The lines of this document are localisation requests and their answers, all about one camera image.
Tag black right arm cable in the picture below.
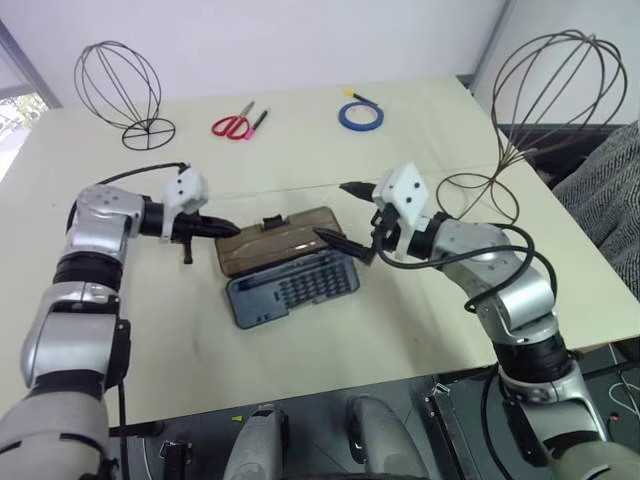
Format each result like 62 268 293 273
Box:
377 219 559 314

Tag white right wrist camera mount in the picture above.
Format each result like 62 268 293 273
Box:
372 161 431 260

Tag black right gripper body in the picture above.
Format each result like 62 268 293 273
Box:
369 206 402 254

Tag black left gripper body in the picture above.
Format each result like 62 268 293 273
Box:
172 213 206 242

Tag black metal frame rail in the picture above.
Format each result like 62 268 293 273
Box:
422 379 484 480

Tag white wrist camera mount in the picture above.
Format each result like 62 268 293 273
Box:
162 167 210 244
372 161 431 260

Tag yellow blue pen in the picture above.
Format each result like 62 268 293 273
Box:
342 88 384 109

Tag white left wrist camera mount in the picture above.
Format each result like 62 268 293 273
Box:
162 167 210 244

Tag black pink marker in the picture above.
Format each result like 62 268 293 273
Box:
243 107 272 141

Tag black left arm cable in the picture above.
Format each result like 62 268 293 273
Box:
94 160 194 187

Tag grey knit fabric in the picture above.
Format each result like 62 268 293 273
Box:
552 119 640 301

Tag black furniture piece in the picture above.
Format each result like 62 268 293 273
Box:
497 122 619 189

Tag grey framed window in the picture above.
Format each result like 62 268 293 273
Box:
0 19 64 171

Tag blue tape roll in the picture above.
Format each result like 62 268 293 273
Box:
337 98 385 132

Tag dark grey rounded shape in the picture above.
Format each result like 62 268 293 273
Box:
222 402 289 480

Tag large brown wire head stand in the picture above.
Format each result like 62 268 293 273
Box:
435 29 627 227

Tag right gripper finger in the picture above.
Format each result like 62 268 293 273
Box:
313 227 376 265
339 180 377 203

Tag open brown tool case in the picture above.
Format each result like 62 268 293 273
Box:
213 205 361 330

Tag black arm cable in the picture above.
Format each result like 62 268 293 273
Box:
94 160 194 187
377 219 559 314

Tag small black wire head stand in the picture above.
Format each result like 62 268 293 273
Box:
73 42 177 151

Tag red handled scissors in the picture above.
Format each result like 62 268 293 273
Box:
210 101 256 141

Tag white floor cable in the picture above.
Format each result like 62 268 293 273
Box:
608 382 640 422

